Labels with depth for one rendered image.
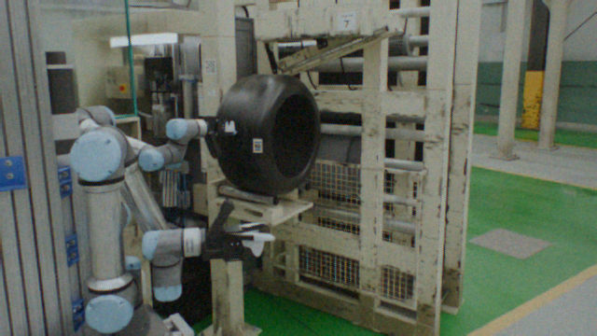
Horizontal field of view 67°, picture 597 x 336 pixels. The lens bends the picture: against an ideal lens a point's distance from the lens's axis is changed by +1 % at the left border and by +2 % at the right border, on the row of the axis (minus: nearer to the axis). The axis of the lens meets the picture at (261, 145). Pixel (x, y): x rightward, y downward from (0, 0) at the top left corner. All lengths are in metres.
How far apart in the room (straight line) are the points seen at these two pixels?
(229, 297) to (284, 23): 1.47
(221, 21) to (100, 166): 1.28
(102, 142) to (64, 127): 0.40
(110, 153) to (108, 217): 0.18
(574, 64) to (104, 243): 10.57
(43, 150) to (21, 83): 0.20
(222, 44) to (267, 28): 0.27
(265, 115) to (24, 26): 0.97
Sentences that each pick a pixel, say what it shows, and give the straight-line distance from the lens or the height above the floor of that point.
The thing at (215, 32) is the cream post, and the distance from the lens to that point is 2.26.
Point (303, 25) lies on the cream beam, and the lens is 2.27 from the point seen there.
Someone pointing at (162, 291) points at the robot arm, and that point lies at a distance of 1.30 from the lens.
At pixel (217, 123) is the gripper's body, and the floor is 1.29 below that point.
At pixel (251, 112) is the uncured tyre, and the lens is 1.92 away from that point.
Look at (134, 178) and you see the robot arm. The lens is 1.34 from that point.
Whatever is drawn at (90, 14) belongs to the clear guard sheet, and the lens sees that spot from 2.24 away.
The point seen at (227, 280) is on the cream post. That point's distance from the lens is 2.53.
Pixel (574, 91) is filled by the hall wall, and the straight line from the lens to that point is 11.20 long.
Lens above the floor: 1.53
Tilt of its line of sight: 11 degrees down
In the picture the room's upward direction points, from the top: 1 degrees counter-clockwise
